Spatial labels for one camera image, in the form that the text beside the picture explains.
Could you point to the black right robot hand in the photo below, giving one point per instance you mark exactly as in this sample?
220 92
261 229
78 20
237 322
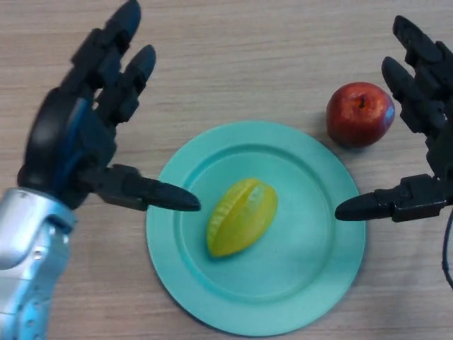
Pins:
430 102

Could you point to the yellow starfruit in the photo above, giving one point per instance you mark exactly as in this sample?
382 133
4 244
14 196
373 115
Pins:
240 219

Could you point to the red apple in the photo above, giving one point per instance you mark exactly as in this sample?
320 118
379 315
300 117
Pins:
357 117

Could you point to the green round plate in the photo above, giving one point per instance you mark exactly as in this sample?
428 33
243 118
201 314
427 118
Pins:
301 255

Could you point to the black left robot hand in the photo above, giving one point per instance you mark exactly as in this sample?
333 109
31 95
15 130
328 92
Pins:
67 141

